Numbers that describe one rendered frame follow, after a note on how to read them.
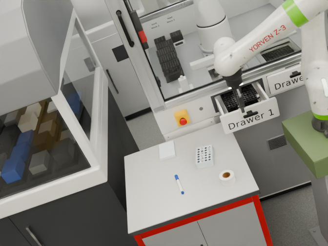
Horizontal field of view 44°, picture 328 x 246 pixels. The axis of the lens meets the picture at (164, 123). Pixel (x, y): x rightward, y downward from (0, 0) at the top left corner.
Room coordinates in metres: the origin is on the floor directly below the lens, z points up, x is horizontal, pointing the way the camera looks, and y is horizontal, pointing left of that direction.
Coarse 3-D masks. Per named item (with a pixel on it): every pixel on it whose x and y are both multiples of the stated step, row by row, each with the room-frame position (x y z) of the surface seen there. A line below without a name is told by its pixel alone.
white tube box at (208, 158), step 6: (210, 144) 1.66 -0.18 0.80; (198, 150) 1.66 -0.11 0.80; (204, 150) 1.64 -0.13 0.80; (210, 150) 1.62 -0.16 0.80; (198, 156) 1.62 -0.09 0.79; (204, 156) 1.60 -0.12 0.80; (210, 156) 1.58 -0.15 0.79; (198, 162) 1.58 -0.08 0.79; (204, 162) 1.55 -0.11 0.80; (210, 162) 1.54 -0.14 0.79; (198, 168) 1.56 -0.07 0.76
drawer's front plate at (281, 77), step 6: (294, 66) 1.83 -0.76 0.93; (300, 66) 1.82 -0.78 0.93; (282, 72) 1.83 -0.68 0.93; (288, 72) 1.82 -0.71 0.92; (270, 78) 1.83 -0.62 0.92; (276, 78) 1.83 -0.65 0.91; (282, 78) 1.83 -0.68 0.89; (288, 78) 1.82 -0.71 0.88; (294, 78) 1.82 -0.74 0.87; (300, 78) 1.82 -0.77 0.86; (270, 84) 1.83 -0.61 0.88; (276, 84) 1.83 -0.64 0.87; (288, 84) 1.82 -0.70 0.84; (294, 84) 1.82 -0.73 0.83; (270, 90) 1.83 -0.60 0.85; (276, 90) 1.83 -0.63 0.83; (282, 90) 1.83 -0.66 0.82
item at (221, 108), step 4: (252, 84) 1.98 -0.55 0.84; (256, 84) 1.89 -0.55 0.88; (256, 88) 1.91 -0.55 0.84; (260, 88) 1.82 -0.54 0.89; (260, 92) 1.83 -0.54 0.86; (264, 92) 1.77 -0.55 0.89; (216, 96) 2.01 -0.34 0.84; (220, 96) 1.99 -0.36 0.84; (260, 96) 1.83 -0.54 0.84; (264, 96) 1.75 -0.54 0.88; (216, 100) 1.88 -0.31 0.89; (220, 100) 1.96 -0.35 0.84; (260, 100) 1.80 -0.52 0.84; (216, 104) 1.88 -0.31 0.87; (220, 104) 1.91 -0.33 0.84; (224, 104) 1.90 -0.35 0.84; (220, 108) 1.79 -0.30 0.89; (224, 108) 1.86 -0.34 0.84; (220, 112) 1.79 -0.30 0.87; (224, 112) 1.83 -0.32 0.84
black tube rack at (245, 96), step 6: (246, 90) 1.84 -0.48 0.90; (252, 90) 1.82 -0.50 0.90; (222, 96) 1.88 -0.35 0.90; (228, 96) 1.86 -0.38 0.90; (234, 96) 1.84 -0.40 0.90; (246, 96) 1.79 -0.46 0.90; (252, 96) 1.77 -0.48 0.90; (228, 102) 1.80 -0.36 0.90; (234, 102) 1.78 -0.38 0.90; (252, 102) 1.76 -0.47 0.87; (234, 108) 1.77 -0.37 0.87
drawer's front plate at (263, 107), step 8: (256, 104) 1.65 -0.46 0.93; (264, 104) 1.64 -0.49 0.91; (272, 104) 1.64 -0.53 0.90; (232, 112) 1.66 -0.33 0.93; (264, 112) 1.64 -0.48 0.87; (272, 112) 1.64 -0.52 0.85; (224, 120) 1.66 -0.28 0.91; (232, 120) 1.66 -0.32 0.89; (240, 120) 1.65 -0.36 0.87; (248, 120) 1.65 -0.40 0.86; (256, 120) 1.65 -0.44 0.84; (264, 120) 1.64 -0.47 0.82; (224, 128) 1.66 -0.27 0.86; (240, 128) 1.65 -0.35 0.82
